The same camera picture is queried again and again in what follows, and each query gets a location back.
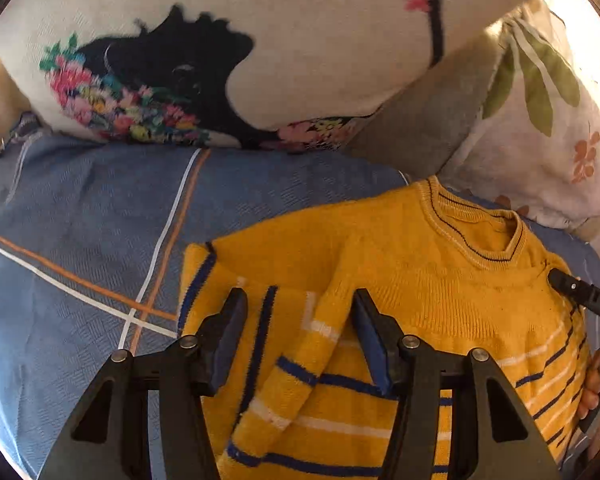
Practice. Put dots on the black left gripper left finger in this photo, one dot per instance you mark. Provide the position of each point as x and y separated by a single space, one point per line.
107 434

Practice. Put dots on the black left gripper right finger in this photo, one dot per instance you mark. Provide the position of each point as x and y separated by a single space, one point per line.
456 414

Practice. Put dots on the yellow striped knit sweater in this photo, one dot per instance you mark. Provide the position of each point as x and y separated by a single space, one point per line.
299 402

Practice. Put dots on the right hand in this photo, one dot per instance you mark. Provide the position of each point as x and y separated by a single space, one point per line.
590 399

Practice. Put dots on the blue plaid bed sheet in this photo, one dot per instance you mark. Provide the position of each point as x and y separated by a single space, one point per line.
92 239

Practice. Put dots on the white leaf print pillow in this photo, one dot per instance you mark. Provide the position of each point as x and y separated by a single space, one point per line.
535 144

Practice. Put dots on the white cushion with black silhouette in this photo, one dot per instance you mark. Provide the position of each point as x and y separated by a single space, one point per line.
288 74

